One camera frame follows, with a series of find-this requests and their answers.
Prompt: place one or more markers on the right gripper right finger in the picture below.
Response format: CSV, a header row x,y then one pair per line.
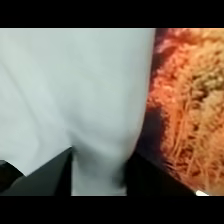
x,y
150,180

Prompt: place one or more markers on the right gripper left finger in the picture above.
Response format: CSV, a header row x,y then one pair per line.
x,y
46,176

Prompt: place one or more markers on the white garment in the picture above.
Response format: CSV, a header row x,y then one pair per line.
x,y
73,93

